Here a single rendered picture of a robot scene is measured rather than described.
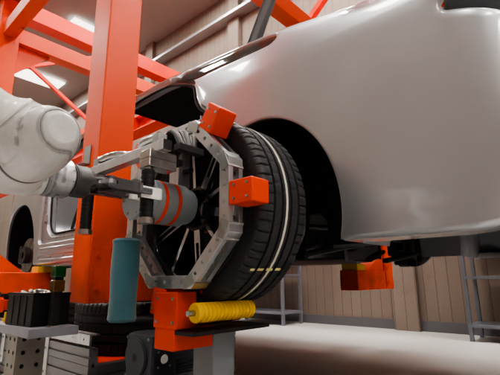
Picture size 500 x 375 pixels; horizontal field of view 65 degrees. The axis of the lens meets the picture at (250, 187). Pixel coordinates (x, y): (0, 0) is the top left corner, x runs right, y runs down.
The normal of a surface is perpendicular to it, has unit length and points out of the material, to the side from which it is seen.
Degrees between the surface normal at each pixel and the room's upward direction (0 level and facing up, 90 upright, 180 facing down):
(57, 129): 89
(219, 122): 125
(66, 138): 85
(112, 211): 90
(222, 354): 90
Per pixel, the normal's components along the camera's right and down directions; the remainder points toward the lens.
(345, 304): -0.66, -0.17
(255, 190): 0.74, -0.16
